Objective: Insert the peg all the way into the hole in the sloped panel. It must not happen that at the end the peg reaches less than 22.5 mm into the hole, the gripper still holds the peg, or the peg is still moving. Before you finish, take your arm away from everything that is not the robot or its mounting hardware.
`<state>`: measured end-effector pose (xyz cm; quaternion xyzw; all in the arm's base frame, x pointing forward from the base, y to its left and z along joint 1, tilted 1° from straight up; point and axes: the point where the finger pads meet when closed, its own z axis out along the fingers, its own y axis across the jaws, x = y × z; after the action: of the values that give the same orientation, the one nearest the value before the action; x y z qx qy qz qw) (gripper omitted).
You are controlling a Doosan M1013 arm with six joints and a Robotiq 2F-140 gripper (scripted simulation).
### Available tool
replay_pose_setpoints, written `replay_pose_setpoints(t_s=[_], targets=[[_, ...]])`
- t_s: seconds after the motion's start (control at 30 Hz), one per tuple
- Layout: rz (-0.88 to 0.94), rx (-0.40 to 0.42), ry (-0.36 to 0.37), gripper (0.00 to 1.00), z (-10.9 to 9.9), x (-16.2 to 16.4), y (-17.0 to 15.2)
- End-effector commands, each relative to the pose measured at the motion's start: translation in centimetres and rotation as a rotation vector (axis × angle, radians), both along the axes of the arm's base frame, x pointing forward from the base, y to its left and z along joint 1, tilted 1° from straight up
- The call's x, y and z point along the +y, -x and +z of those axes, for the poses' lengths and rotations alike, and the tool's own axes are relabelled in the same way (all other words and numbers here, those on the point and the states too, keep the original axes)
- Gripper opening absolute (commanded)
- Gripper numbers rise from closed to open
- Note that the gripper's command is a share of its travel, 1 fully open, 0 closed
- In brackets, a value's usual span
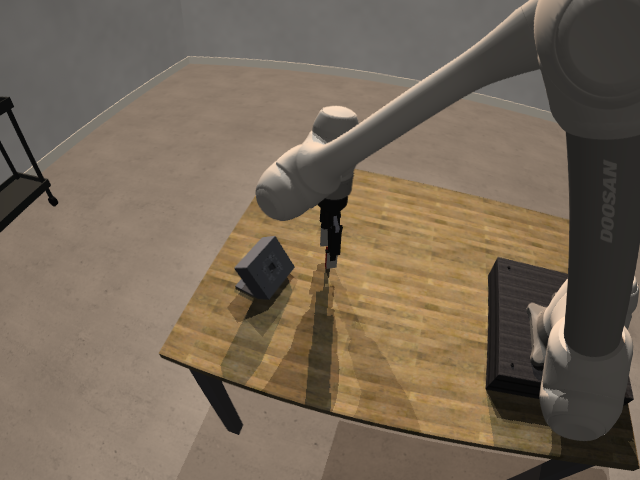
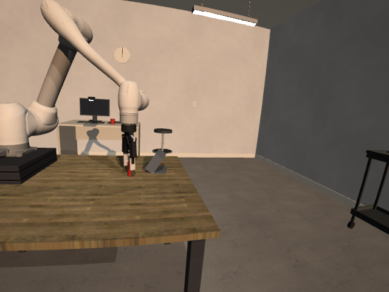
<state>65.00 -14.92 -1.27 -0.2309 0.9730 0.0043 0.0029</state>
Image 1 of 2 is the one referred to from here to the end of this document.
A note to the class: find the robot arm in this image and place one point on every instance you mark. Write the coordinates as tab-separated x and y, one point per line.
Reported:
590	52

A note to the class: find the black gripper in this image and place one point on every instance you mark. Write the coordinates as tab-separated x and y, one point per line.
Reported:
331	230

